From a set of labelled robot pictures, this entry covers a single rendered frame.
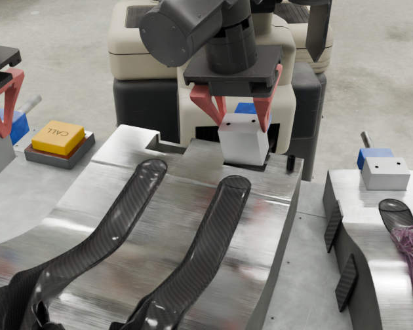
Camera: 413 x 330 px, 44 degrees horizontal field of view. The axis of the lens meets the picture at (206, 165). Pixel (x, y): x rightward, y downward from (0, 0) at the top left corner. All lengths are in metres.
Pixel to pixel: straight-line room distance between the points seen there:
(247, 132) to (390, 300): 0.24
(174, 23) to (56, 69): 2.53
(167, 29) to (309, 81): 0.71
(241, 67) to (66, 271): 0.27
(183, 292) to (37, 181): 0.38
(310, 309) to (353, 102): 2.09
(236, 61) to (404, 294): 0.29
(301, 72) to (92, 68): 1.89
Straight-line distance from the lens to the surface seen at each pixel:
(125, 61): 1.25
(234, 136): 0.63
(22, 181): 0.82
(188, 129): 1.00
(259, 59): 0.59
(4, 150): 0.66
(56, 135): 0.84
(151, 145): 0.71
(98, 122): 2.45
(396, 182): 0.70
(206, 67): 0.59
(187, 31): 0.46
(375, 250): 0.57
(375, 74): 2.95
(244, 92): 0.57
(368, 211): 0.67
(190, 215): 0.59
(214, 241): 0.57
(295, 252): 0.68
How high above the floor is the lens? 1.28
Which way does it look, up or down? 37 degrees down
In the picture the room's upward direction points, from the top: straight up
